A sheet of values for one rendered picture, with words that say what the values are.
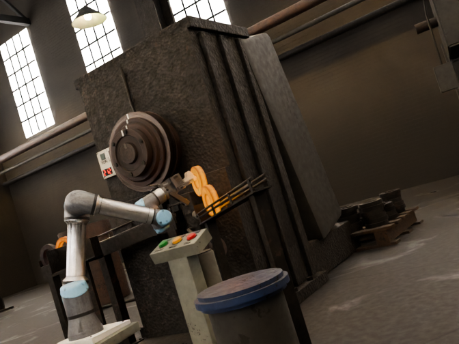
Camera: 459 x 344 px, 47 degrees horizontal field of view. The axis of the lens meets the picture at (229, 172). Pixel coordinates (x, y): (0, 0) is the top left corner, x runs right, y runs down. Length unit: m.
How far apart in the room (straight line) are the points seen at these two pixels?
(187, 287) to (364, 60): 7.11
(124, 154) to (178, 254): 1.12
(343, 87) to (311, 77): 0.59
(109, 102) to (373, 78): 5.95
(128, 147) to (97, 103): 0.60
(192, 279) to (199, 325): 0.18
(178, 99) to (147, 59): 0.33
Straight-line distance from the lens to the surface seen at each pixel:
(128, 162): 3.03
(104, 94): 3.47
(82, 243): 2.53
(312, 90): 9.11
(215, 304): 1.62
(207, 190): 2.54
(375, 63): 8.77
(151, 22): 6.36
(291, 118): 3.73
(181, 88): 3.07
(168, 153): 2.95
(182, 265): 2.07
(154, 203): 2.58
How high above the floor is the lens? 0.71
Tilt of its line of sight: 3 degrees up
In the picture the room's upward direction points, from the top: 17 degrees counter-clockwise
